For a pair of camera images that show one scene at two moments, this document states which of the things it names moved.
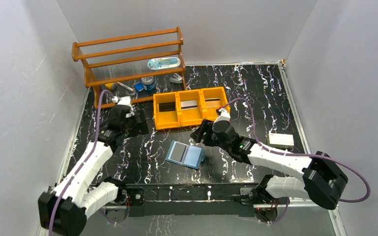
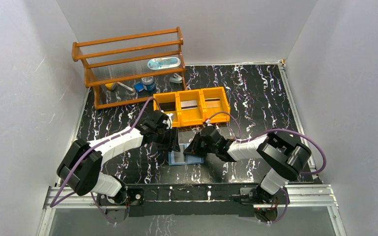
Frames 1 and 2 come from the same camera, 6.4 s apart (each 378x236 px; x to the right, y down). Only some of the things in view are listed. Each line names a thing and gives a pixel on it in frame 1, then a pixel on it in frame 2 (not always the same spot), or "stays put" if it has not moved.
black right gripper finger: x=204 y=132 -> x=193 y=148
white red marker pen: x=125 y=86 stays put
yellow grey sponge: x=111 y=86 stays put
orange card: x=212 y=102 stays put
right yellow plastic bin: x=212 y=99 stays put
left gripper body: x=138 y=123 -> x=168 y=140
